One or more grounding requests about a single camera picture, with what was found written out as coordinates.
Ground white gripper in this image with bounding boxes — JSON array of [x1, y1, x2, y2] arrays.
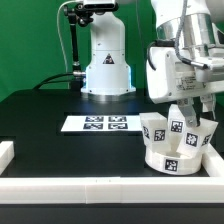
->
[[146, 47, 224, 127]]

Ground white round stool seat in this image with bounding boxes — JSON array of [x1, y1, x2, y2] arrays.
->
[[145, 148, 202, 175]]

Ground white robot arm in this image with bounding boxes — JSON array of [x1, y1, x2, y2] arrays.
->
[[83, 0, 224, 126]]

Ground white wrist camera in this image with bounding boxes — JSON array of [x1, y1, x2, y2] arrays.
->
[[195, 48, 224, 83]]

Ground white right fence rail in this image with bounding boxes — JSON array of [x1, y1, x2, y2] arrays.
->
[[202, 145, 224, 178]]

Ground white fence rail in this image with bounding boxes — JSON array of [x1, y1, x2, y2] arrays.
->
[[0, 177, 224, 204], [202, 145, 224, 178], [0, 141, 14, 175]]

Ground white front fence rail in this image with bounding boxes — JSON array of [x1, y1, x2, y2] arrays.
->
[[0, 177, 224, 204]]

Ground white marker base plate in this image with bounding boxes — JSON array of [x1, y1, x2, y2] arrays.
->
[[61, 115, 141, 132]]

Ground black cables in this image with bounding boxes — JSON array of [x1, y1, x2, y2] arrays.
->
[[33, 71, 87, 90]]

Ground white cable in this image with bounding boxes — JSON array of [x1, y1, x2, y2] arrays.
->
[[56, 0, 84, 73]]

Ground white left fence rail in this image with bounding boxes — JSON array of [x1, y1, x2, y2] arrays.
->
[[0, 141, 14, 175]]

